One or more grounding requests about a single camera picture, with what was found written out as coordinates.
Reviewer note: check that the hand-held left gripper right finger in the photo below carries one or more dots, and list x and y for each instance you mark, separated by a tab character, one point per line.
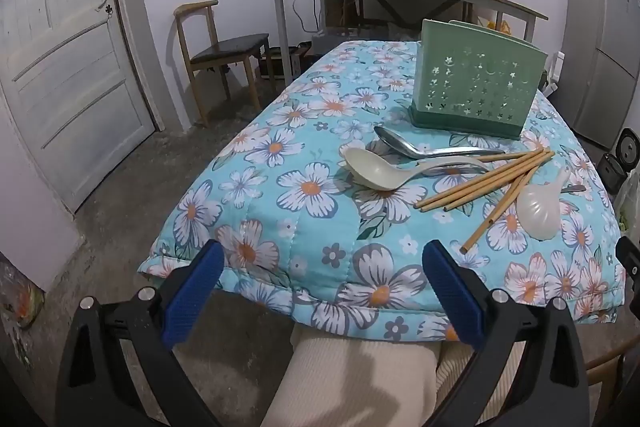
452	292

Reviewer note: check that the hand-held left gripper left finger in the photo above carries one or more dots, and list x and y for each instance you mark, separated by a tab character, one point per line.
195	292

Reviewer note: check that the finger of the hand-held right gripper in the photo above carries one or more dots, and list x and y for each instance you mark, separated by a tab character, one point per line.
631	257

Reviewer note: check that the white plastic rice paddle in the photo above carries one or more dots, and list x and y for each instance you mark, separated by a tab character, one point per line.
537	212

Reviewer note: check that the bundle of bamboo chopsticks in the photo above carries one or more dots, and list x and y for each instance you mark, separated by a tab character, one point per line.
480	187

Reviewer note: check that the cream plastic ladle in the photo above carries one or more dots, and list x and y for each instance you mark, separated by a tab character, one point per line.
372	169

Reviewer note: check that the green plastic utensil holder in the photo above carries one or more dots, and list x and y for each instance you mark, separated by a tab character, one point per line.
475	82

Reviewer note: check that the clear plastic bag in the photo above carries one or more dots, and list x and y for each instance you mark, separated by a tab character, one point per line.
629	202

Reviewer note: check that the black electric cooker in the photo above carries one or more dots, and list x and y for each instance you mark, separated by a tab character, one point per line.
612	172

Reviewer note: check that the curved wooden chair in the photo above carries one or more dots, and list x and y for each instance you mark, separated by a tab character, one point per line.
605	367

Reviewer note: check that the white electric cooker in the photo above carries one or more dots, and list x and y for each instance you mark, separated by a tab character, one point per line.
629	142

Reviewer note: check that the blue floral quilt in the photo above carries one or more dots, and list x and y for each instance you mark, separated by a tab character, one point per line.
300	217

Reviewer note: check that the person's left leg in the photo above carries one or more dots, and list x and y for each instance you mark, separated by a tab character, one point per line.
350	382

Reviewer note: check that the colourful printed bag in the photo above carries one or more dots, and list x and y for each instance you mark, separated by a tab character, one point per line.
20	302

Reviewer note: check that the white upright appliance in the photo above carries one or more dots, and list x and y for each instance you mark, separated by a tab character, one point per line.
553	74

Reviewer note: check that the grey refrigerator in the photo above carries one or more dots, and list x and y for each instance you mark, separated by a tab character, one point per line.
607	47

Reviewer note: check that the brown case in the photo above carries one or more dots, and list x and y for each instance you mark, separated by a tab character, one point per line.
282	62

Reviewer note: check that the wooden chair black seat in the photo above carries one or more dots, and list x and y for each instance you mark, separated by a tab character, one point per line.
225	47

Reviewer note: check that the white panelled door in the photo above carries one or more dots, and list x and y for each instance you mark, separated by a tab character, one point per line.
65	82

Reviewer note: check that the yellow plastic bag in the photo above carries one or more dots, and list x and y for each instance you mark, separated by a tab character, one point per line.
500	26

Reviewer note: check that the cardboard box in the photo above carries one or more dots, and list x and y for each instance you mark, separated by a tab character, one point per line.
340	12

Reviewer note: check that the grey door frame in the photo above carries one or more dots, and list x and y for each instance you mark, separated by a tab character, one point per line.
137	32

